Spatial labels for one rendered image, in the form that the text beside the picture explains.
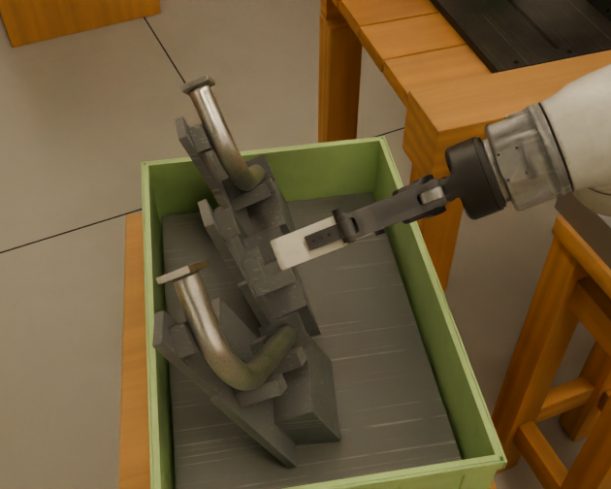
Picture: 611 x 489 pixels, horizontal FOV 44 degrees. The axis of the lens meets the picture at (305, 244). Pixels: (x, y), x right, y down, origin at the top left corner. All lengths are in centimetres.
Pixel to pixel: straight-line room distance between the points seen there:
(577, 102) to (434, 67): 96
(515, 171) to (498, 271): 174
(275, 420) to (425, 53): 95
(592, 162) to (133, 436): 75
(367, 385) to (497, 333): 121
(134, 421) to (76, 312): 122
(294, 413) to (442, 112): 72
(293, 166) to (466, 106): 39
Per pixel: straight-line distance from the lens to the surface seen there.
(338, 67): 205
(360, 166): 135
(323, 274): 124
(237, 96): 306
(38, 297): 244
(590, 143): 71
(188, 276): 82
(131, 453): 115
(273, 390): 92
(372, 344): 116
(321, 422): 102
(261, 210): 125
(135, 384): 121
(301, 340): 105
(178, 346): 83
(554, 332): 156
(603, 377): 192
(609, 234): 132
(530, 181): 71
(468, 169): 72
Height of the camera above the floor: 179
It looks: 47 degrees down
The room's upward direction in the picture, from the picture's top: straight up
